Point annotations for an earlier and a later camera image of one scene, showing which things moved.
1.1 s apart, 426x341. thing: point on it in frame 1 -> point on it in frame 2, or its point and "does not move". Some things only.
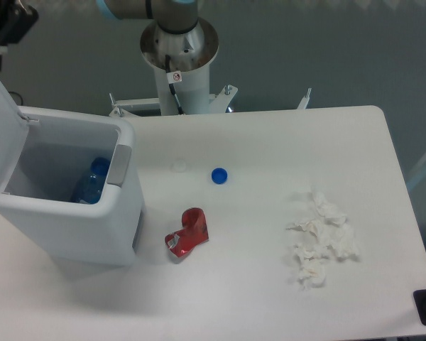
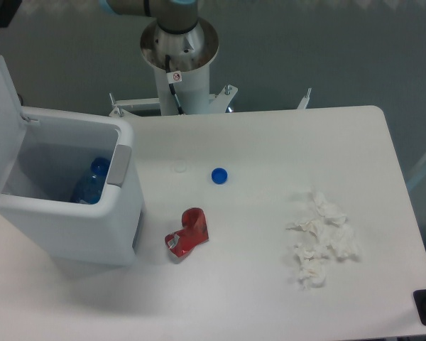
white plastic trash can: [40, 211] does not move
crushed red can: [194, 233] does not move
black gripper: [7, 22] -> [0, 13]
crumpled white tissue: [329, 232] does not move
